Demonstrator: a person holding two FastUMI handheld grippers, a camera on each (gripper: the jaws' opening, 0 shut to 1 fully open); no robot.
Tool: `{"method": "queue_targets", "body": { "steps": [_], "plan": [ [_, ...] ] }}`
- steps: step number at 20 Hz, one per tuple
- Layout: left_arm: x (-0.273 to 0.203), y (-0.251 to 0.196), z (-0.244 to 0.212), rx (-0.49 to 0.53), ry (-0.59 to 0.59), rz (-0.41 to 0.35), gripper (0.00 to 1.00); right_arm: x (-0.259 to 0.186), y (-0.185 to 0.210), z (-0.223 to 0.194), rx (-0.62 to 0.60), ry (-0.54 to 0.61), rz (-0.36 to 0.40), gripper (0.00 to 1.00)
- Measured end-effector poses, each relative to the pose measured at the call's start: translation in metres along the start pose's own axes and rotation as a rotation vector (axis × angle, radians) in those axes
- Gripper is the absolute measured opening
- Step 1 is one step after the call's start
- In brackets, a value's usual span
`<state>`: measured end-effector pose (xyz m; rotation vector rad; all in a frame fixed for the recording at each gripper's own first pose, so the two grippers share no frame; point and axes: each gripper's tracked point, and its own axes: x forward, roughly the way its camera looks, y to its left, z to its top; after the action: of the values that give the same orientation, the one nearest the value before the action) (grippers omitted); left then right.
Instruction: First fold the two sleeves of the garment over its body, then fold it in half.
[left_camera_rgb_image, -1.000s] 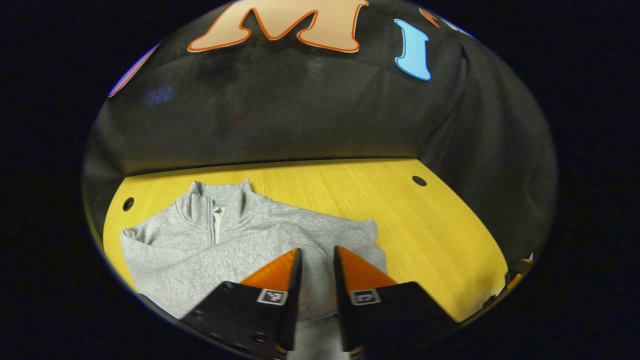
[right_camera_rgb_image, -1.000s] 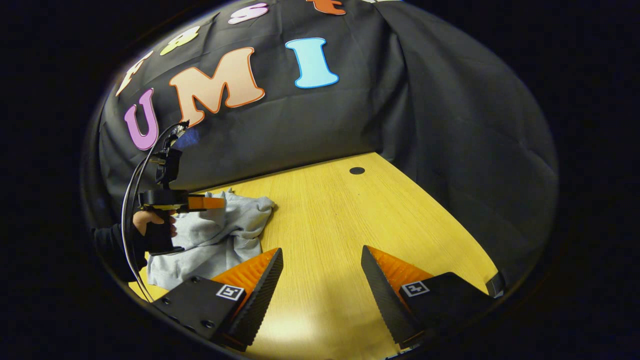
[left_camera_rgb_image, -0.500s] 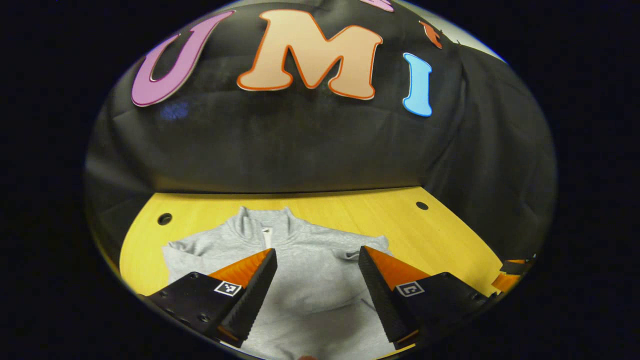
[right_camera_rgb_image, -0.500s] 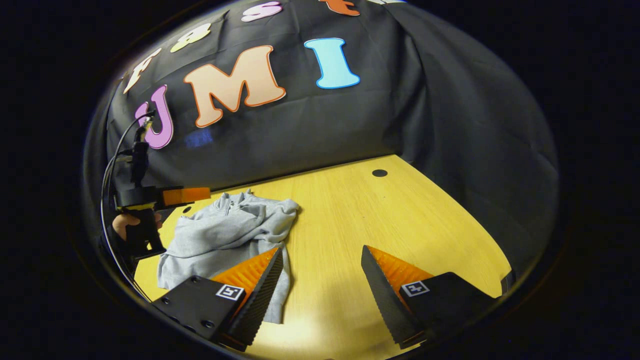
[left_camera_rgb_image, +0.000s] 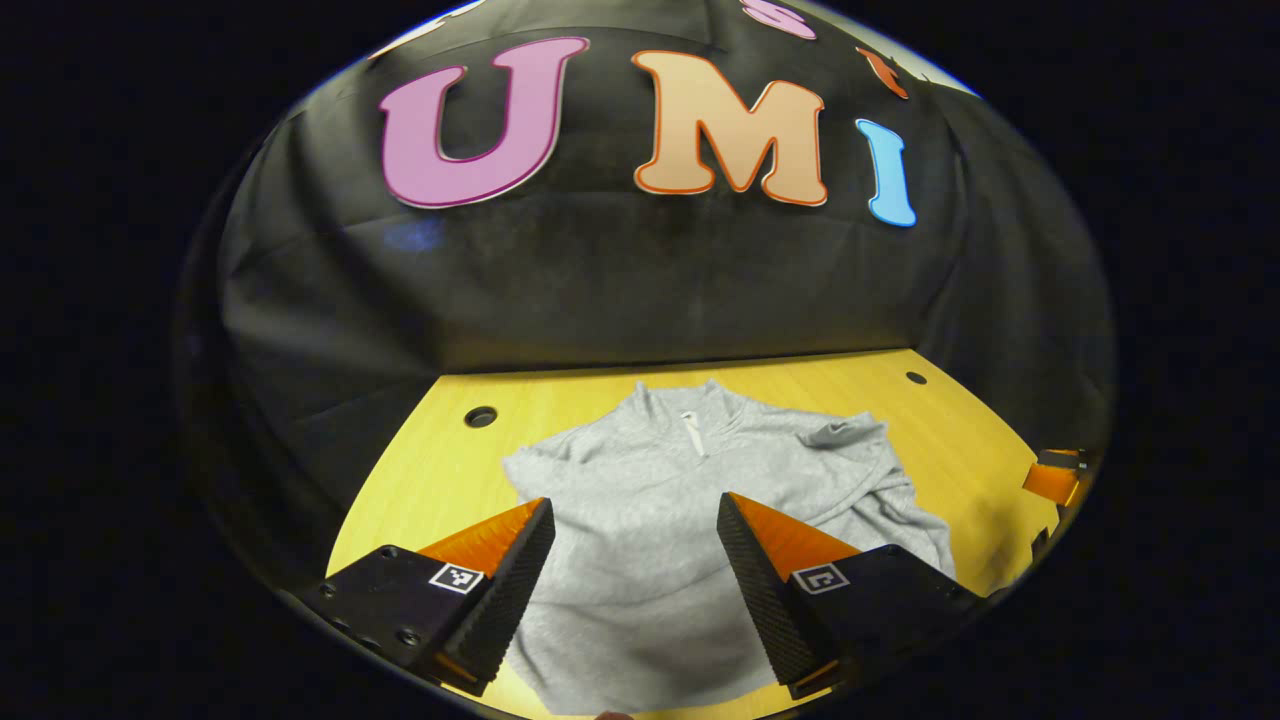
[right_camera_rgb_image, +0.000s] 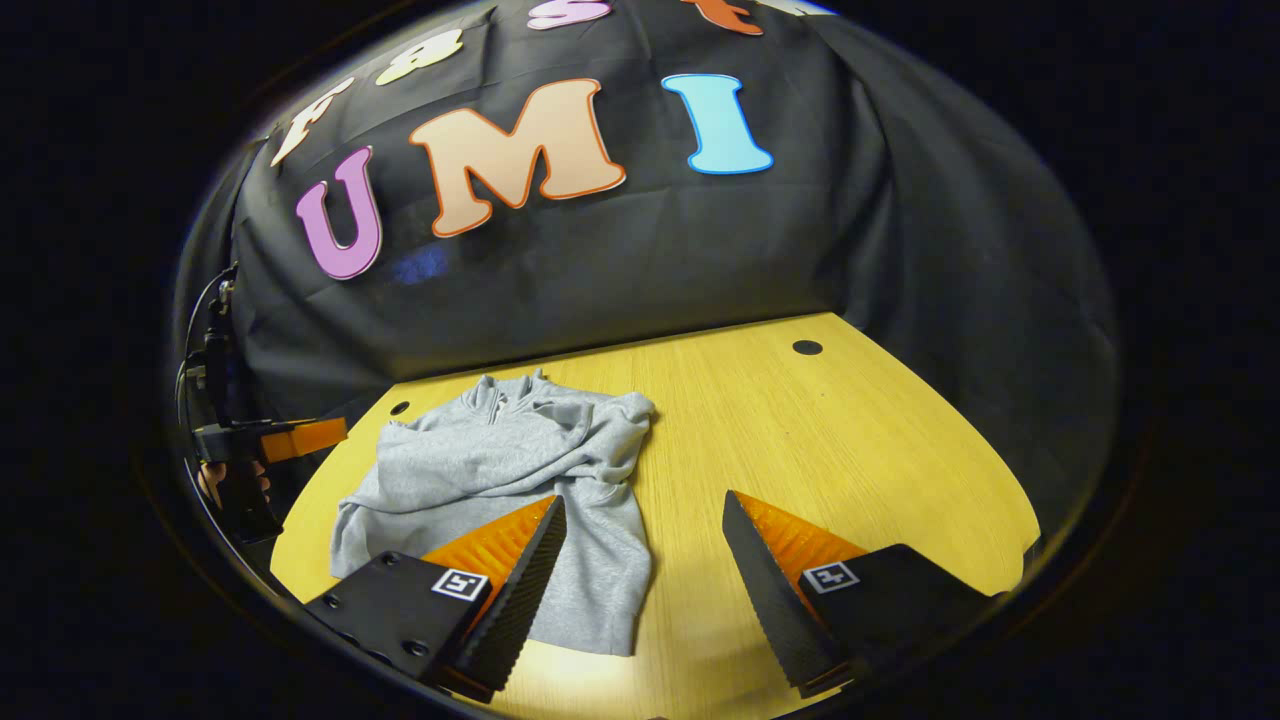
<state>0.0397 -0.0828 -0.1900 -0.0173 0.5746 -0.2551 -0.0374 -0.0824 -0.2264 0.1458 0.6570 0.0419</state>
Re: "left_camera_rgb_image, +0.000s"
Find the grey zip-neck sweatshirt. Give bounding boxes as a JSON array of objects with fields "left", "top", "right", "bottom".
[{"left": 502, "top": 378, "right": 958, "bottom": 717}]

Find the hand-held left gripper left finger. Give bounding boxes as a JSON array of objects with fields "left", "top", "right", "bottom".
[{"left": 298, "top": 497, "right": 557, "bottom": 698}]

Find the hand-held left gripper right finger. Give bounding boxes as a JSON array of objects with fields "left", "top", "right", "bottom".
[{"left": 716, "top": 492, "right": 986, "bottom": 701}]

